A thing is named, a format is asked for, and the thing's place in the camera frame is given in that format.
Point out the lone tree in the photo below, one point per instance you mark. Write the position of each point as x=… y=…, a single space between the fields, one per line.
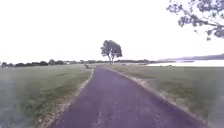
x=111 y=49

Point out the small bush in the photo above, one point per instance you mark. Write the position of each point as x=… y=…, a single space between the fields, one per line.
x=87 y=66

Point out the dark asphalt path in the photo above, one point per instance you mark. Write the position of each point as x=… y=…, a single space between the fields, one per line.
x=113 y=100

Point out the distant row of trees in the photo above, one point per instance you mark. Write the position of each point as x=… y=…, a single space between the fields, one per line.
x=43 y=62

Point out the grass field with bare edge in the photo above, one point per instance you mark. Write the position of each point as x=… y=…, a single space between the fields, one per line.
x=40 y=86

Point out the grass bank beside water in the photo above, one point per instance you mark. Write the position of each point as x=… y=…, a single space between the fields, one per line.
x=186 y=83

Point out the pale water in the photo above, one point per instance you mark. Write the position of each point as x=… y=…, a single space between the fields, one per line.
x=196 y=63

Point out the distant hill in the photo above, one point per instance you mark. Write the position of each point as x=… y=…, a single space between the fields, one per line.
x=203 y=57

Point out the overhanging tree branches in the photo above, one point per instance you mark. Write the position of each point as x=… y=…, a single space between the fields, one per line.
x=206 y=15

